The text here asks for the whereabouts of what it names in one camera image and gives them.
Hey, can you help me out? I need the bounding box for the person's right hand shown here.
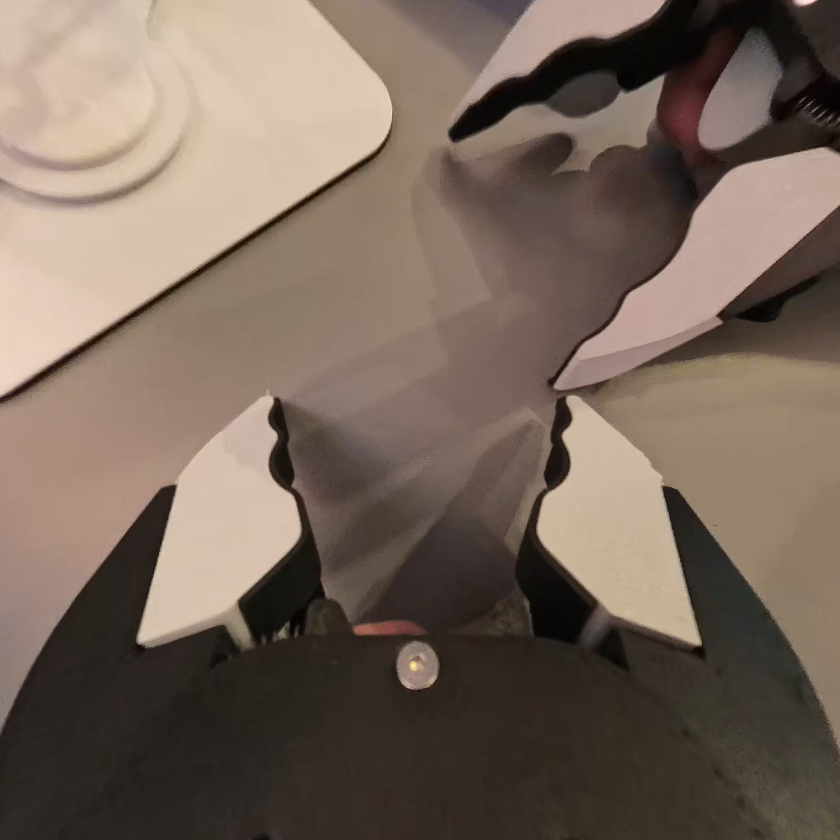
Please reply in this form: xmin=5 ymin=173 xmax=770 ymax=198
xmin=656 ymin=26 xmax=744 ymax=166

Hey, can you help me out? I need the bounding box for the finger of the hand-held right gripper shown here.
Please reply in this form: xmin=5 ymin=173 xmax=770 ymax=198
xmin=448 ymin=0 xmax=726 ymax=142
xmin=549 ymin=148 xmax=840 ymax=392

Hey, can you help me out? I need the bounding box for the clear round stand foot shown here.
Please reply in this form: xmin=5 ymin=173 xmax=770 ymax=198
xmin=0 ymin=0 xmax=193 ymax=201

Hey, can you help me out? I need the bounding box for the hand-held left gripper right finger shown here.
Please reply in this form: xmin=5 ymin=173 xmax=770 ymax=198
xmin=514 ymin=395 xmax=703 ymax=651

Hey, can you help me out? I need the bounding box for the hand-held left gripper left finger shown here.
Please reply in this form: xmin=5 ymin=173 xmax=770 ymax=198
xmin=136 ymin=394 xmax=327 ymax=652

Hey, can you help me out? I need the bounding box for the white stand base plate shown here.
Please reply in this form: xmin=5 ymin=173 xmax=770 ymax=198
xmin=0 ymin=0 xmax=393 ymax=400

